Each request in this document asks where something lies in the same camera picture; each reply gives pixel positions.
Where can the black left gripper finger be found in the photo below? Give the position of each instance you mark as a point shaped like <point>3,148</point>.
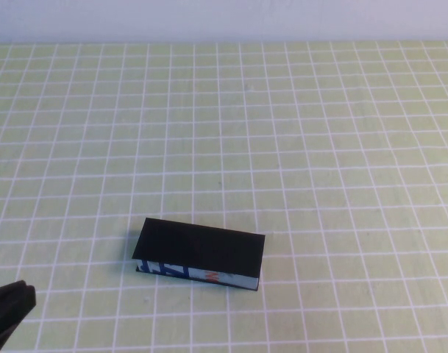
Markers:
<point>14,318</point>
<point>3,299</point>

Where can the black printed glasses case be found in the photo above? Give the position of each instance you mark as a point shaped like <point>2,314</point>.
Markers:
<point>201,246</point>

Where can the green white-grid tablecloth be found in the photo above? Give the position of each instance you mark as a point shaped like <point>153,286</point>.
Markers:
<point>245,128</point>

